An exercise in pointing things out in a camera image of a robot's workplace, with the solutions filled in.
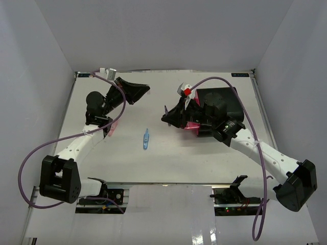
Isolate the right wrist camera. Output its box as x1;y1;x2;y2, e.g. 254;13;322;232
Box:
177;83;195;110

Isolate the blue correction tape pen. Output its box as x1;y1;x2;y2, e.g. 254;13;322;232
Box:
143;129;150;150

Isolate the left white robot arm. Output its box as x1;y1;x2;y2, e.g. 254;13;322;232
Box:
39;77;150;204

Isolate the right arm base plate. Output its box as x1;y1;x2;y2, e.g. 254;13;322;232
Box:
210;188;261;207

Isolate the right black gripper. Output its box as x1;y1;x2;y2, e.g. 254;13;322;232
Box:
161;97;215;129

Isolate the blue corner label left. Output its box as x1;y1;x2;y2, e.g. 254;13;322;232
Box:
77;73;94;78

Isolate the pink correction tape pen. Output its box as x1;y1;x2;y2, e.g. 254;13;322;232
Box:
107;121;118;137

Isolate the blue corner label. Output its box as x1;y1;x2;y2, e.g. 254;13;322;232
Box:
77;73;94;78
231;72;249;78

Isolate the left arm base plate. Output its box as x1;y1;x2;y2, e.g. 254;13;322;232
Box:
77;188;124;206

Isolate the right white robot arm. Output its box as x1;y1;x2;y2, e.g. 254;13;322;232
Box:
161;92;317;212

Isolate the black drawer organizer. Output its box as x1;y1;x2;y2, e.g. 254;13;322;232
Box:
195;87;245;142

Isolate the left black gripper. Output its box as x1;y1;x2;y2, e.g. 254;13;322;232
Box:
103;78;150;116

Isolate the blue corner label right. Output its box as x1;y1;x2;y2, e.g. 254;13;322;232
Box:
231;72;249;78

